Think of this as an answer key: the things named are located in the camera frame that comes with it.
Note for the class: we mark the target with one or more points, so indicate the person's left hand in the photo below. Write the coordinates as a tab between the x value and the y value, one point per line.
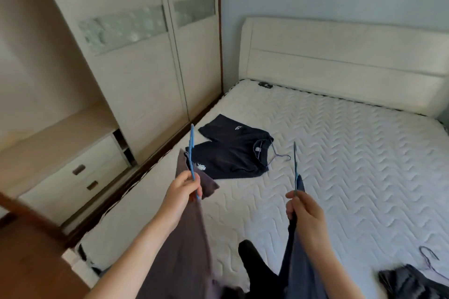
179	197

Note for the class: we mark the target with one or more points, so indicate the person's right hand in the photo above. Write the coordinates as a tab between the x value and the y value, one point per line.
310	220

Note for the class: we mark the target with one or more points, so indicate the person's left thumb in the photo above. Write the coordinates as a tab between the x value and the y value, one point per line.
189	176

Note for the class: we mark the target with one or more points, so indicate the person's right thumb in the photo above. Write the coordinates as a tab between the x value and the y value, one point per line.
297	195

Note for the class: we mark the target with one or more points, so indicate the blue plastic hanger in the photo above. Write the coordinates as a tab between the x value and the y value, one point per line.
192	148
295	165

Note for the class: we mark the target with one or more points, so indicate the dark blue-grey garment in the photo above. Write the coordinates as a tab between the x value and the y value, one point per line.
293	269

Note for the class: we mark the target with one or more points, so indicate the grey-brown garment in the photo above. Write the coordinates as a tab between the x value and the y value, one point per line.
186	256

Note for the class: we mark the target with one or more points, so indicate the person's right forearm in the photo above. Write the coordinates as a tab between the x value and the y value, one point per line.
329	270

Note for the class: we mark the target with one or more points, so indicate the person's left forearm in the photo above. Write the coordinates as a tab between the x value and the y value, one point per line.
133	260

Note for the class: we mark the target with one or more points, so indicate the navy shirt white leaf print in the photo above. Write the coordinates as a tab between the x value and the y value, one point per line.
228	164

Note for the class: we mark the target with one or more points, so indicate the white quilted mattress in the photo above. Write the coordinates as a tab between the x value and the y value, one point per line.
350	169

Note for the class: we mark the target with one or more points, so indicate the navy shirt small white logo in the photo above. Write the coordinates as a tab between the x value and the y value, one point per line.
231	132

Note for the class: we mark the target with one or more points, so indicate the person's black trouser leg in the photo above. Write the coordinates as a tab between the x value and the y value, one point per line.
259	270

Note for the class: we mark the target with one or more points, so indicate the white drawer cabinet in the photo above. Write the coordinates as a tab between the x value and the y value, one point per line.
77	179

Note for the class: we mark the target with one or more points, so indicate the small black device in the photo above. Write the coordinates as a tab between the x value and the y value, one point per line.
265	85

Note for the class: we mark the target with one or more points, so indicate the wide white wardrobe door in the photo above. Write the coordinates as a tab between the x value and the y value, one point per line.
129	64

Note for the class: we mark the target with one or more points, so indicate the narrow white wardrobe door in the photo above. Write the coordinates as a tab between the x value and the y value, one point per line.
198	46

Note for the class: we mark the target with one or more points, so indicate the white padded headboard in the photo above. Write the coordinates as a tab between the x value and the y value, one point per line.
333	64

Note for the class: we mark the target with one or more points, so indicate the dark grey crumpled garment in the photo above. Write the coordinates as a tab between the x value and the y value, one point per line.
407	283

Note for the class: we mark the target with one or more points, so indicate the dark brown bed frame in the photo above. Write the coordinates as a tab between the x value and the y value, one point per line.
140	178

